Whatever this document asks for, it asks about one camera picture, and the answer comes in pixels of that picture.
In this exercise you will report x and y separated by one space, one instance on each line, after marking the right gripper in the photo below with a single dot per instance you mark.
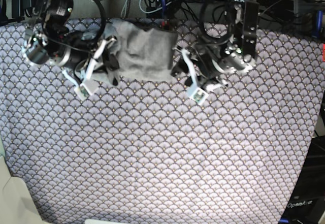
102 66

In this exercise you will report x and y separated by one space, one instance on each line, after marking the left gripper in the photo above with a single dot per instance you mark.
199 69

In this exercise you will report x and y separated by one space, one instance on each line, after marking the light grey T-shirt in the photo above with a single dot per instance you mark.
143 54

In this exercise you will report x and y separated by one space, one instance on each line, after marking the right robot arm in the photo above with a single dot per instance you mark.
86 57

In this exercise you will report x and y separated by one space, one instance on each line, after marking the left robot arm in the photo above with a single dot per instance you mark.
212 57

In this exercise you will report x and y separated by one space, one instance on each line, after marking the blue orange table clamp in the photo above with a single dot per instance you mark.
165 22

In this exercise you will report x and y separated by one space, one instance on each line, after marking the purple fan-pattern tablecloth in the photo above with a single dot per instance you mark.
143 152

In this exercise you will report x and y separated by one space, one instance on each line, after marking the orange clamp right edge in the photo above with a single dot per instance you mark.
323 52

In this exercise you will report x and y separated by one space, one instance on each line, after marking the blue clamp right side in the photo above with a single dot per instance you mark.
317 24

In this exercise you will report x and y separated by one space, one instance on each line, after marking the white panel bottom left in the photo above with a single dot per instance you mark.
17 205

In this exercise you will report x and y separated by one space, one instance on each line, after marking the black OpenArm box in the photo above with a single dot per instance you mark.
306 204

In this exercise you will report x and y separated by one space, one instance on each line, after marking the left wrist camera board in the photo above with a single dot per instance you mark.
197 94

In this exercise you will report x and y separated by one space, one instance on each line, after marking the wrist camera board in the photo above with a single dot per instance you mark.
86 89
197 94

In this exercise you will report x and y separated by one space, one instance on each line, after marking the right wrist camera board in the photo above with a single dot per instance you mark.
86 89

